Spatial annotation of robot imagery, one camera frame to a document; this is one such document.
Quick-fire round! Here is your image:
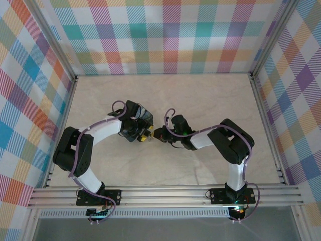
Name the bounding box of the aluminium frame post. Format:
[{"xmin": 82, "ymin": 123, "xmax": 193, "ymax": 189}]
[
  {"xmin": 250, "ymin": 0, "xmax": 300, "ymax": 78},
  {"xmin": 30, "ymin": 0, "xmax": 77, "ymax": 81}
]

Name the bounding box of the right controller circuit board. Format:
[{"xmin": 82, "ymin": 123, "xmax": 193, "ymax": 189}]
[{"xmin": 230, "ymin": 205, "xmax": 248, "ymax": 219}]

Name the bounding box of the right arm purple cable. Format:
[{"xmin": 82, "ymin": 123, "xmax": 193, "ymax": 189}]
[{"xmin": 164, "ymin": 108, "xmax": 261, "ymax": 224}]

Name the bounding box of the long aluminium base rail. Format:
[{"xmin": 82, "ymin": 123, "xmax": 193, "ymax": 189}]
[{"xmin": 27, "ymin": 184, "xmax": 304, "ymax": 209}]

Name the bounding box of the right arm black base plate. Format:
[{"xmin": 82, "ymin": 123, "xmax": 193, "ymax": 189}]
[{"xmin": 209, "ymin": 187, "xmax": 256, "ymax": 205}]

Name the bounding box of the slotted grey cable duct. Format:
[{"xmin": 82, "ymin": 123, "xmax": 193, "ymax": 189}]
[{"xmin": 40, "ymin": 208, "xmax": 231, "ymax": 219}]

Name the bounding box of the starry night print tin box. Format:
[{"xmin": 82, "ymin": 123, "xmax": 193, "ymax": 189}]
[{"xmin": 119, "ymin": 100, "xmax": 154, "ymax": 143}]

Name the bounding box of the controller circuit board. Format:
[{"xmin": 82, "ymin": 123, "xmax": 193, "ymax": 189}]
[
  {"xmin": 230, "ymin": 205, "xmax": 248, "ymax": 219},
  {"xmin": 86, "ymin": 207, "xmax": 111, "ymax": 218}
]

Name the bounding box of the aluminium side rail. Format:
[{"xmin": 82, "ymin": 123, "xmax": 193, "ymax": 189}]
[
  {"xmin": 42, "ymin": 75, "xmax": 78, "ymax": 189},
  {"xmin": 249, "ymin": 72, "xmax": 289, "ymax": 185}
]

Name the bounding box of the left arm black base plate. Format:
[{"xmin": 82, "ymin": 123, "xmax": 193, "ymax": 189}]
[{"xmin": 76, "ymin": 189, "xmax": 122, "ymax": 207}]

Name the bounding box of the left controller circuit board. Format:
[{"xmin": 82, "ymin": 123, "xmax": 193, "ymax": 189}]
[{"xmin": 86, "ymin": 207, "xmax": 111, "ymax": 218}]

